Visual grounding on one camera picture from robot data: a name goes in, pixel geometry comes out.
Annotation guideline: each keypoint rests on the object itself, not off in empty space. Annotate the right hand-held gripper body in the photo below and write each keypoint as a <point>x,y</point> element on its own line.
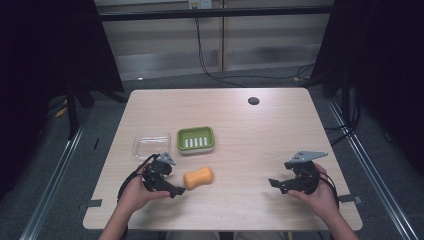
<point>305,171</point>

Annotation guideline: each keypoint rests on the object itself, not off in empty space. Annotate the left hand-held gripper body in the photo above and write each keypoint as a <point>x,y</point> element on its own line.
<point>156,171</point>

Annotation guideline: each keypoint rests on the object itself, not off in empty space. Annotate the person's left hand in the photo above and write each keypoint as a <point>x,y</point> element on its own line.
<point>138,195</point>

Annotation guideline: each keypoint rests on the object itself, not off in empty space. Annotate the person's right hand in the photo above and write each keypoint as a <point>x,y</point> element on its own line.
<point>318,200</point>

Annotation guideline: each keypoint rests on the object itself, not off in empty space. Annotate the clear plastic container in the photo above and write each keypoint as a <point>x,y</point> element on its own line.
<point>151,145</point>

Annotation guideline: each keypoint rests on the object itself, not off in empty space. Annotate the green soap dish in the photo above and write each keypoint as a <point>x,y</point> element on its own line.
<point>195,140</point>

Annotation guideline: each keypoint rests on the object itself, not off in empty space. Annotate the grey tape strip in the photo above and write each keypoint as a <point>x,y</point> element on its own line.
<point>90,204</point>
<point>350,199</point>

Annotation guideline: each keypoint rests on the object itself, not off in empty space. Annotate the black table grommet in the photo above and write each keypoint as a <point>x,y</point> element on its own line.
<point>253,101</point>

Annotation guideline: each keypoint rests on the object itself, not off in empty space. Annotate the black metal stand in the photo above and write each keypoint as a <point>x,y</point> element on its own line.
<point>71,113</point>

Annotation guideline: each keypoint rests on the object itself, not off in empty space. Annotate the black curtain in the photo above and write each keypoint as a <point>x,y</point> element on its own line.
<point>383,66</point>
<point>40,66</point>

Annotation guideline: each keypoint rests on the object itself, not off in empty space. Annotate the black horizontal bar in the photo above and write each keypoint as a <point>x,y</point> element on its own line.
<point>213,13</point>

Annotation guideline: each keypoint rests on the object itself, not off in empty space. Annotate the metal floor rail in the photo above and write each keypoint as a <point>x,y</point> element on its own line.
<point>373,166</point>
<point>55,176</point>

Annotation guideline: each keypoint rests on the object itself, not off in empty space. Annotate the white wall socket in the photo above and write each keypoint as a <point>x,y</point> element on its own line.
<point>200,4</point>

